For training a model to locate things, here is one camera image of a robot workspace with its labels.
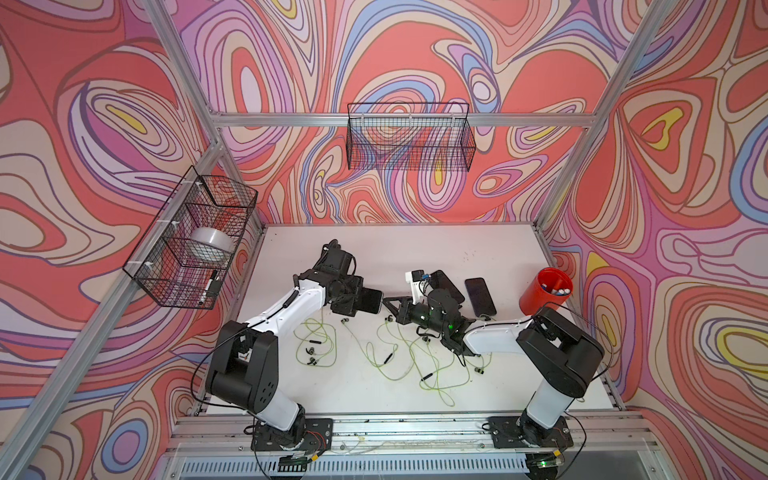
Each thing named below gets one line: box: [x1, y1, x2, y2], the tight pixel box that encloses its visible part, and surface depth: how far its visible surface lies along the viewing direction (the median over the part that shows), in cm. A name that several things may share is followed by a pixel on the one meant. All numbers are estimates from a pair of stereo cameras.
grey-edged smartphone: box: [356, 287, 384, 314], surface depth 87 cm
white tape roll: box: [188, 227, 235, 262], surface depth 73 cm
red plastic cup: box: [519, 267, 574, 316], surface depth 90 cm
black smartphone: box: [429, 270, 465, 304], surface depth 105 cm
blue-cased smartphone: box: [465, 277, 497, 317], surface depth 101 cm
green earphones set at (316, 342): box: [293, 306, 338, 367], surface depth 90 cm
